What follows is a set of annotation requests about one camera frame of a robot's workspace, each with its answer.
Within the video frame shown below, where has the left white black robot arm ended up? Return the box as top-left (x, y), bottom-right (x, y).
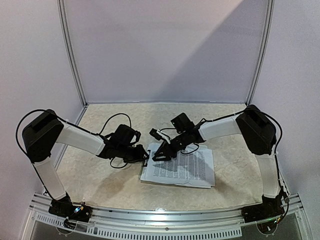
top-left (22, 109), bottom-right (149, 217)

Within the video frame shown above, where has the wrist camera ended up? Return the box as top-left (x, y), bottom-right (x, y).
top-left (109, 124), bottom-right (141, 148)
top-left (149, 128), bottom-right (171, 144)

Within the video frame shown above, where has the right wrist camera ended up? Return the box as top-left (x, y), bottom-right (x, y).
top-left (149, 128), bottom-right (171, 144)

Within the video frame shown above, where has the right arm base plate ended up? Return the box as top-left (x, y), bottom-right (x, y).
top-left (241, 203), bottom-right (289, 223)

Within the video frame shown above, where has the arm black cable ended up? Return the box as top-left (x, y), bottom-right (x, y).
top-left (15, 109), bottom-right (55, 201)
top-left (262, 109), bottom-right (290, 221)

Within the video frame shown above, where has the remaining printed paper stack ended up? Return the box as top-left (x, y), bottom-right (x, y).
top-left (144, 143), bottom-right (216, 189)

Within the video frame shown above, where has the aluminium frame post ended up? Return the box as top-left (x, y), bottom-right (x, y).
top-left (245, 0), bottom-right (275, 106)
top-left (56, 0), bottom-right (89, 107)

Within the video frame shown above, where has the right aluminium frame post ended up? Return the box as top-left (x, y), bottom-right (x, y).
top-left (245, 0), bottom-right (275, 106)

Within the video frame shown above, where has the green translucent plastic folder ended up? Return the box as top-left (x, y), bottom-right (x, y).
top-left (139, 167), bottom-right (146, 181)

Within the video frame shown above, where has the aluminium front rail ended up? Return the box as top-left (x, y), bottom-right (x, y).
top-left (22, 193), bottom-right (312, 240)

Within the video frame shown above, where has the left aluminium frame post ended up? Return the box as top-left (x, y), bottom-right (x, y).
top-left (56, 0), bottom-right (89, 107)

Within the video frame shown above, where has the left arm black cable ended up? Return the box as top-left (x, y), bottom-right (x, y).
top-left (15, 109), bottom-right (55, 201)

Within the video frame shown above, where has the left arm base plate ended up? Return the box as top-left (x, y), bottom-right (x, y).
top-left (48, 199), bottom-right (93, 223)

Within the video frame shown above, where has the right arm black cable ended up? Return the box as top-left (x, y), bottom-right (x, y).
top-left (262, 109), bottom-right (290, 221)

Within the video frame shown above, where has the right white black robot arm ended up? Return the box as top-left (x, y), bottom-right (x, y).
top-left (149, 105), bottom-right (283, 218)

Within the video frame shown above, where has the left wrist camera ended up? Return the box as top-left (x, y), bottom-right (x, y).
top-left (109, 124), bottom-right (141, 148)

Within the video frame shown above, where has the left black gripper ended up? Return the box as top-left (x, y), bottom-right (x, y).
top-left (117, 145), bottom-right (150, 165)

